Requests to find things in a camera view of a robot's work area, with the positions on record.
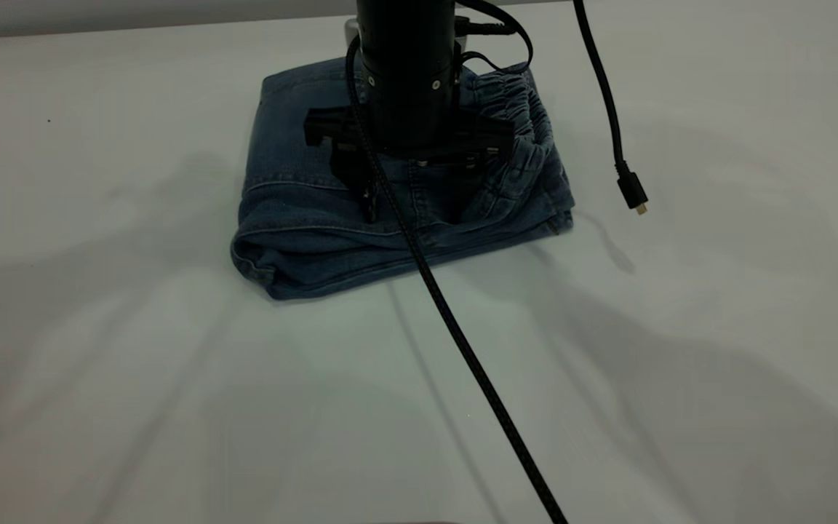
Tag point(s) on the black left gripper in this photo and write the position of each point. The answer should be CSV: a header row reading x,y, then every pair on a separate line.
x,y
408,116

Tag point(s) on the blue denim pants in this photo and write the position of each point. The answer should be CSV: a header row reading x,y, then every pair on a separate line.
x,y
295,218

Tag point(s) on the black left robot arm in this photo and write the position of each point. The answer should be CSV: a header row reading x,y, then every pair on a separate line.
x,y
404,36

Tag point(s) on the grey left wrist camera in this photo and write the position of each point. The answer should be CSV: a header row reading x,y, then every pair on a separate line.
x,y
350,28

